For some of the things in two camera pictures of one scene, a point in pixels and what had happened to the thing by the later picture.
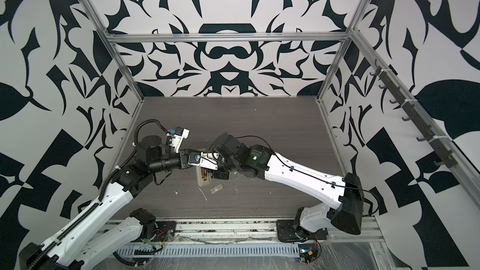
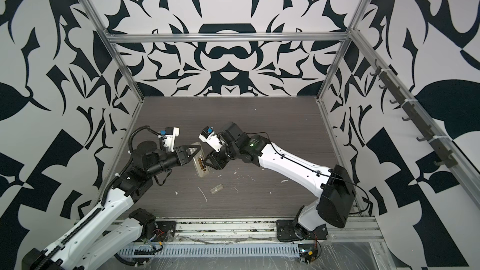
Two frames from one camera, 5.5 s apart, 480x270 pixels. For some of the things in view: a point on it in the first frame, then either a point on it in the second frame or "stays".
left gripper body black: [174, 160] stays
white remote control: [203, 176] -> [202, 170]
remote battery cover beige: [216, 189] stays
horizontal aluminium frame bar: [345, 37] stays
